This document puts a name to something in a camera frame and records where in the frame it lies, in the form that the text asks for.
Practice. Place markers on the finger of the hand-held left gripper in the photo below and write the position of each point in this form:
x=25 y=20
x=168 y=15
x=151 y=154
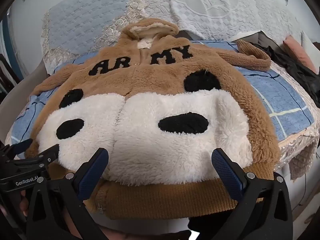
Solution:
x=48 y=155
x=23 y=145

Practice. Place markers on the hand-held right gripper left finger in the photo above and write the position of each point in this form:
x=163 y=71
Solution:
x=93 y=175

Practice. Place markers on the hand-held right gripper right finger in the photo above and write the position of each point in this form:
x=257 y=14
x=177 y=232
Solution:
x=225 y=172

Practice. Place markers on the brown fleece hooded jacket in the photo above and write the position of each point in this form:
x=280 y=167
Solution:
x=150 y=130

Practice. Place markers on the black clothes pile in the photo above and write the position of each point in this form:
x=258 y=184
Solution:
x=297 y=67

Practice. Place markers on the person's left hand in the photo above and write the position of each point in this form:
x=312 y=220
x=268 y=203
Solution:
x=23 y=202

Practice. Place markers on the dark brown chair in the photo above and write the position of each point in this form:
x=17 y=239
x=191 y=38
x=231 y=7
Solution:
x=6 y=75

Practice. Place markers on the beige lace bed cover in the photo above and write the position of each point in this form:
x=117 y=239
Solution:
x=300 y=150

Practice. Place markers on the blue checked blanket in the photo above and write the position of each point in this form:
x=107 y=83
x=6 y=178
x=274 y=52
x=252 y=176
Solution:
x=275 y=92

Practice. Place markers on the blue quilted lace-trimmed cover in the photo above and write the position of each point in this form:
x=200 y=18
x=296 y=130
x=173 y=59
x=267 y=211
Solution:
x=82 y=22

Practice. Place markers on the pink pillow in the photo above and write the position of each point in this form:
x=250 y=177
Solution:
x=298 y=52

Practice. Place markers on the white embossed lace cover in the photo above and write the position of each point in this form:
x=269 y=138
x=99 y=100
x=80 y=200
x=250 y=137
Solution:
x=212 y=5

